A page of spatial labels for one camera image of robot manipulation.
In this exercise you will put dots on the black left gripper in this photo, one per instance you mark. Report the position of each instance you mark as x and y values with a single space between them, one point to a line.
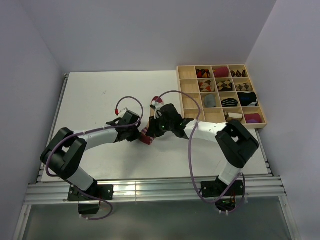
135 136

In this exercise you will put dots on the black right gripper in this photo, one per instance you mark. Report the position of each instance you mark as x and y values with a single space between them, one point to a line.
153 131

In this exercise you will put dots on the tan orange argyle sock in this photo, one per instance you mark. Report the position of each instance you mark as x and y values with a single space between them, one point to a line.
206 85

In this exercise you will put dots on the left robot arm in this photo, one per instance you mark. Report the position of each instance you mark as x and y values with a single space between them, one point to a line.
65 151

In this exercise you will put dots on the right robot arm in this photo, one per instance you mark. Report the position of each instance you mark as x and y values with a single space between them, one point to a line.
235 141

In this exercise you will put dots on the red orange argyle rolled sock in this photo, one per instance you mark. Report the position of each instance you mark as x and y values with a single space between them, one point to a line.
203 73

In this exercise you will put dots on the beige rolled sock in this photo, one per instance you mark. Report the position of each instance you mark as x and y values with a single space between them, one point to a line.
229 116

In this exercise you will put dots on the wooden compartment tray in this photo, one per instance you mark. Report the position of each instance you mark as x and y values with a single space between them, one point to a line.
192 100

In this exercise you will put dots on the black white striped rolled sock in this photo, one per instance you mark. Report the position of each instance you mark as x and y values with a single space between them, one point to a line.
229 102

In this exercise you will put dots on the brown tan argyle rolled sock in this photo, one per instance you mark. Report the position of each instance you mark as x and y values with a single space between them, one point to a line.
224 86

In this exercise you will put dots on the crimson rolled sock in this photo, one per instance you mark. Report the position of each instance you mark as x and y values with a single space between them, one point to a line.
221 72

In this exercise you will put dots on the grey brown argyle rolled sock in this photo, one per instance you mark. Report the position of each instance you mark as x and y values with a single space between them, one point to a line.
243 87

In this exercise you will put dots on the brown white argyle rolled sock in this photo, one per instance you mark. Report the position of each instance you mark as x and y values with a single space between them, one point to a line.
239 73

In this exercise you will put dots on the black blue rolled sock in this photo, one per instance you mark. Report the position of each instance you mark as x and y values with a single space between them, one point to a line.
248 99

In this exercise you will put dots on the magenta purple rolled sock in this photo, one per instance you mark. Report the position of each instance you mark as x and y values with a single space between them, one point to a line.
253 118

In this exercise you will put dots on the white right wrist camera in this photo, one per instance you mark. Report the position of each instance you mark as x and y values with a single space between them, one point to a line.
156 106

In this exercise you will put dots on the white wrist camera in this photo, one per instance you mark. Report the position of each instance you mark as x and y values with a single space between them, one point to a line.
156 106
121 113

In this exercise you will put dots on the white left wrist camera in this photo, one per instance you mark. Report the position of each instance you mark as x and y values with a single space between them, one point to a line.
121 113

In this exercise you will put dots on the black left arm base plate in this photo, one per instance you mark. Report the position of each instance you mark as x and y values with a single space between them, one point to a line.
91 200

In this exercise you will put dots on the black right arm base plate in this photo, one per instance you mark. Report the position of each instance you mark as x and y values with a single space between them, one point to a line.
214 188

